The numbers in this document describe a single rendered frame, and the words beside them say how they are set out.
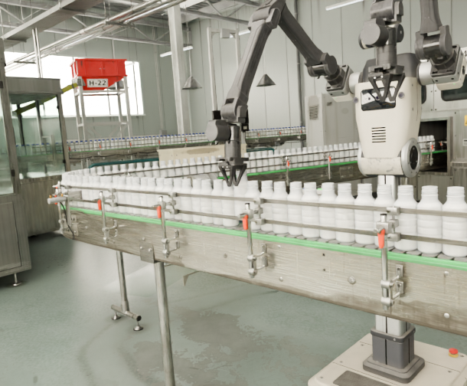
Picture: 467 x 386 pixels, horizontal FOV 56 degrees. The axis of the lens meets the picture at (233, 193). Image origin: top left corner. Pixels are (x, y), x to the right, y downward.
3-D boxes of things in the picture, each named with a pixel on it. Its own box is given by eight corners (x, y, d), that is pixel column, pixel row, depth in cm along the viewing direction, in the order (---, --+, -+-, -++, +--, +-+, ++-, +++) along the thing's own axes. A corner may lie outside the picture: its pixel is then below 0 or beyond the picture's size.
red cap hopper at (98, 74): (92, 218, 793) (74, 57, 756) (85, 213, 856) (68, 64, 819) (142, 210, 835) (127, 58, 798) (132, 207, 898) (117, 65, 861)
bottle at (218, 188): (233, 222, 165) (230, 178, 163) (222, 226, 161) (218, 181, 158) (220, 221, 169) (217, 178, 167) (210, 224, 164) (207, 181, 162)
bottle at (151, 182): (145, 216, 191) (141, 178, 189) (154, 214, 197) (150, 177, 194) (155, 217, 188) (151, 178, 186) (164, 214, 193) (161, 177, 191)
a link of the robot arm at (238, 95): (283, 14, 157) (259, 20, 164) (274, 3, 153) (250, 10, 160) (247, 122, 147) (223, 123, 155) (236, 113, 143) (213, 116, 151)
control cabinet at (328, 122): (342, 197, 833) (338, 93, 808) (361, 200, 789) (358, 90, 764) (308, 203, 795) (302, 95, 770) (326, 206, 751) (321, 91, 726)
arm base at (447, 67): (435, 50, 168) (430, 77, 165) (429, 37, 162) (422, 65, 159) (461, 46, 162) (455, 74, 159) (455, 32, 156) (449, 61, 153)
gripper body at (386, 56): (405, 72, 130) (404, 46, 129) (390, 70, 122) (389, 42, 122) (383, 75, 134) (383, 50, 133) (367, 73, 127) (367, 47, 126)
